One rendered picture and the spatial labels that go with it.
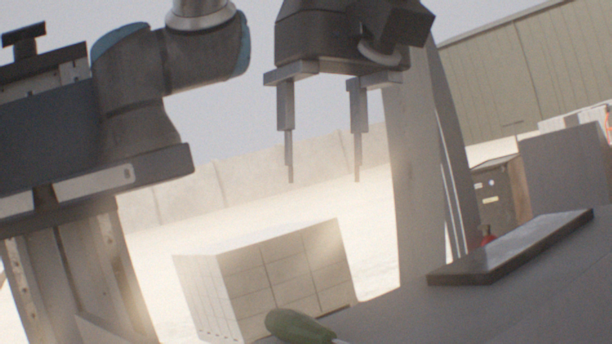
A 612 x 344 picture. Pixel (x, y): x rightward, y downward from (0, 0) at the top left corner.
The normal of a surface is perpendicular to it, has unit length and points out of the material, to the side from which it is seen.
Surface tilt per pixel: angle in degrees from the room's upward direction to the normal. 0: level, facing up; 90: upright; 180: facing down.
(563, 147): 90
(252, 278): 90
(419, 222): 99
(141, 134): 70
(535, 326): 90
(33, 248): 90
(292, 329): 61
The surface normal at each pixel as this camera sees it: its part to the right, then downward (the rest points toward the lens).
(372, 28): -0.88, 0.00
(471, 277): -0.85, 0.22
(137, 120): 0.22, -0.41
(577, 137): -0.62, 0.16
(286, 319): -0.56, -0.73
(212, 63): 0.36, 0.61
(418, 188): 0.50, 0.04
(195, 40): 0.05, 0.66
